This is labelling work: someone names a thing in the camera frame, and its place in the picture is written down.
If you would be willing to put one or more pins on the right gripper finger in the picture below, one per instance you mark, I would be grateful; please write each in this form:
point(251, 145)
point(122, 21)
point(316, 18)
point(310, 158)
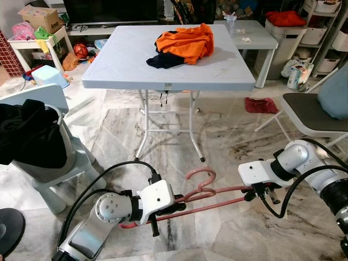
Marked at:
point(249, 198)
point(248, 189)

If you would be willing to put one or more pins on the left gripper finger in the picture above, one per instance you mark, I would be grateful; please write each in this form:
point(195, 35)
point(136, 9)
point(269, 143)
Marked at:
point(181, 204)
point(180, 210)

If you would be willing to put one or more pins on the pink plastic hanger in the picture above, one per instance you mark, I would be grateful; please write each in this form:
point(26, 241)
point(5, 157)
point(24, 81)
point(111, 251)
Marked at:
point(200, 169)

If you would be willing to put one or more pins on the orange shirt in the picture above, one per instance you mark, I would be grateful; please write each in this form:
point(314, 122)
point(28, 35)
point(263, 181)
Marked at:
point(187, 46)

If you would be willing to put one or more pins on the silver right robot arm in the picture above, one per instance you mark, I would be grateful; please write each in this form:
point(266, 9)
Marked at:
point(296, 155)

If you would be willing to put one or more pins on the small dark red cloth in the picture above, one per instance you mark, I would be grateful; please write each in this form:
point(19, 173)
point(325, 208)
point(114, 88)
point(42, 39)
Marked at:
point(261, 105)

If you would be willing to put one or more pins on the white folding chair grey seat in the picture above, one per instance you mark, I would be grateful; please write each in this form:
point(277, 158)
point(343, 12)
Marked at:
point(310, 111)

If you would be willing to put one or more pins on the printed plastic package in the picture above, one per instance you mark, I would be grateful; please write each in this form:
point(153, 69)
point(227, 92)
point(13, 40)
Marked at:
point(299, 76)

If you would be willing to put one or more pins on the light blue cushion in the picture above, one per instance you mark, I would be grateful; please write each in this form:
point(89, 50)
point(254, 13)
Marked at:
point(336, 92)

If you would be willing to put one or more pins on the dark navy garment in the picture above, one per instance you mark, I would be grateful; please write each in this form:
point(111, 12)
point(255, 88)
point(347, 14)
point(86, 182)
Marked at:
point(163, 61)

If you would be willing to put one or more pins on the tall white storage bin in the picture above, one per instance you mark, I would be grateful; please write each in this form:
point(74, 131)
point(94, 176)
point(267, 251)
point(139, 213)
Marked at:
point(285, 49)

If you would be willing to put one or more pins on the small white side table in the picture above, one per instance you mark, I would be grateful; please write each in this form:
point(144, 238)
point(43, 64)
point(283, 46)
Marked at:
point(255, 38)

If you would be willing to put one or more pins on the white folding table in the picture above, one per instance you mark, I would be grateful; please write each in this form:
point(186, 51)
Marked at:
point(136, 60)

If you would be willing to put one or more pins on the clear plastic cup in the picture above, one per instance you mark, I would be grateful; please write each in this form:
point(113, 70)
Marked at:
point(231, 26)

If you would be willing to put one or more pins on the shelf rack with white bins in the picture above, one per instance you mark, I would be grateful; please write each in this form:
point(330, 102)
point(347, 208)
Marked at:
point(326, 35)

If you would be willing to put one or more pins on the bright red folded fabric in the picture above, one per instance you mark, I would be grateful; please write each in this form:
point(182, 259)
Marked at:
point(285, 18)

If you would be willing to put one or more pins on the small light blue step stool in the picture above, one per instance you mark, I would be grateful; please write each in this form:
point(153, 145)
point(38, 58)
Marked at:
point(49, 75)

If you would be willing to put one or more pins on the orange basketball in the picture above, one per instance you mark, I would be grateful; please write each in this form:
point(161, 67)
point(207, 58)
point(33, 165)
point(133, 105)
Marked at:
point(80, 50)

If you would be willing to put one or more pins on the black television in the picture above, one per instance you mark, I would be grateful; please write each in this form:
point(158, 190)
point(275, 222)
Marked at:
point(109, 11)

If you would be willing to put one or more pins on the low white toy table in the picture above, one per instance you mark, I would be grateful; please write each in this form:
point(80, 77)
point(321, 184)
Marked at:
point(24, 46)

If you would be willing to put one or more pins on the printed cardboard box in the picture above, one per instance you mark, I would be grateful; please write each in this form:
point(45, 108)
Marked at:
point(41, 19)

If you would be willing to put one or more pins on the pink printed bag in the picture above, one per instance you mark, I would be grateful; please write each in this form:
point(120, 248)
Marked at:
point(23, 32)

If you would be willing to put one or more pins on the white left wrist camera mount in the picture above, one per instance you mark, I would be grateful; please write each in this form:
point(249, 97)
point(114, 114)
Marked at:
point(155, 198)

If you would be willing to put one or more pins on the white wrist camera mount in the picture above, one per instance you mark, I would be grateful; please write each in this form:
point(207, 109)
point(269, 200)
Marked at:
point(258, 171)
point(155, 198)

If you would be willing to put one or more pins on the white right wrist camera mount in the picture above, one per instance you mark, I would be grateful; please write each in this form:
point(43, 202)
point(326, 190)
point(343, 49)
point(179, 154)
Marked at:
point(258, 171)

